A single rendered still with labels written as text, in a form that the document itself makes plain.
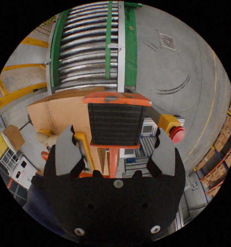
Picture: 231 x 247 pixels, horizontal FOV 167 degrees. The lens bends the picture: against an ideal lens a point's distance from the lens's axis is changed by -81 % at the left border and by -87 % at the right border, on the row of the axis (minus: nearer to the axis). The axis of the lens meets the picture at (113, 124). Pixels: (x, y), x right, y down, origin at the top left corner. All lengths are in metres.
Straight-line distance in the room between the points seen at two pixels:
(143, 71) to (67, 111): 1.15
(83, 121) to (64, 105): 0.10
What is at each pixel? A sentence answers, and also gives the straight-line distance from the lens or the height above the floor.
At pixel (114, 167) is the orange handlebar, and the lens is 0.22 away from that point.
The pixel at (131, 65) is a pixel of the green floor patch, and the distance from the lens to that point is 1.24.
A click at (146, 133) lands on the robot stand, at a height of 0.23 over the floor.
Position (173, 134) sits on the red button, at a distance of 0.28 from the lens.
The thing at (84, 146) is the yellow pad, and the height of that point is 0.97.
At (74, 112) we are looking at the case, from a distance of 0.30.
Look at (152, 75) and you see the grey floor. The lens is 1.33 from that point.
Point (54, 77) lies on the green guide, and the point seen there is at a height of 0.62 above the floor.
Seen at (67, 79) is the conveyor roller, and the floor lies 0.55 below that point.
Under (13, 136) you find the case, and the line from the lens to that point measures 2.05.
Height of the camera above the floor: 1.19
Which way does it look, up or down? 59 degrees down
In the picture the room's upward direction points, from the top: 179 degrees counter-clockwise
